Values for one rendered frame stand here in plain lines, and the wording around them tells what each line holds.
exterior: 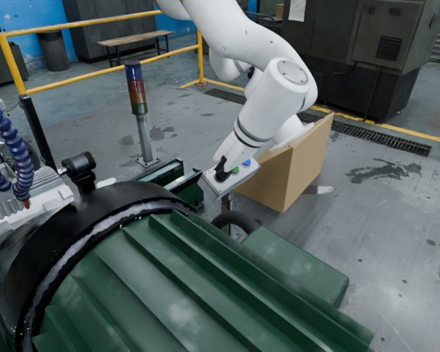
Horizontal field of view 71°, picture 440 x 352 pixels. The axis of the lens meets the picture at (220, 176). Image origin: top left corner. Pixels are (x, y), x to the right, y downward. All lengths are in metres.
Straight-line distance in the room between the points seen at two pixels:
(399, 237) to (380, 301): 0.27
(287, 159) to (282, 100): 0.45
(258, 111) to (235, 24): 0.16
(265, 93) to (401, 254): 0.72
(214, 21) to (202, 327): 0.53
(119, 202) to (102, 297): 0.07
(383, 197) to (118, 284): 1.16
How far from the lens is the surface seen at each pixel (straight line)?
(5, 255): 0.59
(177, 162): 1.13
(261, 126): 0.58
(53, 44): 5.95
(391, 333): 0.91
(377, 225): 1.15
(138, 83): 1.21
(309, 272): 0.27
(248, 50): 0.64
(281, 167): 0.99
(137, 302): 0.20
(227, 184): 0.78
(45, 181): 0.81
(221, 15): 0.62
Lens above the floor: 1.52
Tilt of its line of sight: 35 degrees down
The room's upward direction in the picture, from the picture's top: straight up
